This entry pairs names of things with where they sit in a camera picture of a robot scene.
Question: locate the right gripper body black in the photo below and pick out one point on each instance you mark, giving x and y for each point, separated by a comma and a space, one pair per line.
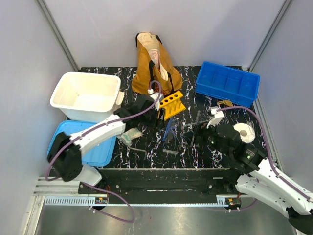
208, 136

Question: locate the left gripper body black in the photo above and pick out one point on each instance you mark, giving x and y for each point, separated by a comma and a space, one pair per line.
149, 118

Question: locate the yellow test tube rack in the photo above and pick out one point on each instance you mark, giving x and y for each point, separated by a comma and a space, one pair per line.
172, 105

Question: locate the blue safety glasses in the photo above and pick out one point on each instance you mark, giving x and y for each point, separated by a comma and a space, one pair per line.
170, 130

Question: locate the packaged gloves clear bag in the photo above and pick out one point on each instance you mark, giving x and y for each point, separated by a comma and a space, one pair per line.
129, 135

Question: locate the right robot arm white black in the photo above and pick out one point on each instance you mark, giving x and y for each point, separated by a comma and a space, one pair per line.
257, 178

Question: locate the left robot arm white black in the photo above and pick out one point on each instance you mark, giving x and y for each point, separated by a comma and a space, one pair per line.
66, 152

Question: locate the clear pipette tube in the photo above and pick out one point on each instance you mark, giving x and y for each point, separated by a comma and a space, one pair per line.
198, 116

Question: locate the short clear test tube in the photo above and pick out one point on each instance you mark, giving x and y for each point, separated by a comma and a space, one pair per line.
169, 151

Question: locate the brown paper bag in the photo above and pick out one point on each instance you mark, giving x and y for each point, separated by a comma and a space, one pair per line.
154, 67

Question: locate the bent glass tube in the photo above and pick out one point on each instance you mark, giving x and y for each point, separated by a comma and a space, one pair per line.
139, 150

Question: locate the white plastic tub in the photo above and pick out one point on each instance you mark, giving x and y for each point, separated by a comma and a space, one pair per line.
87, 96

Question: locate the blue compartment bin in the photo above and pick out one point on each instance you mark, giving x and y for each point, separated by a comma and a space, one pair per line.
226, 83

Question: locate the light blue tub lid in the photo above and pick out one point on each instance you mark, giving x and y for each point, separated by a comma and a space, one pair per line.
99, 156

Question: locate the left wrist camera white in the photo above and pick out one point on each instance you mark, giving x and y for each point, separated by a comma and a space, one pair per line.
157, 97

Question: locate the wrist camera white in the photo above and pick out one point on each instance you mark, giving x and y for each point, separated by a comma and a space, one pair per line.
157, 97
216, 116

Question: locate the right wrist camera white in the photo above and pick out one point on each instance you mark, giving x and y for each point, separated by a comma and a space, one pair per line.
216, 116

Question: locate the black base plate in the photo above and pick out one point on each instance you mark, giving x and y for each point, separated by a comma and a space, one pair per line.
201, 182

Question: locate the aluminium rail frame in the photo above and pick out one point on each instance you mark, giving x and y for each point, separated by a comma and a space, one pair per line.
59, 209

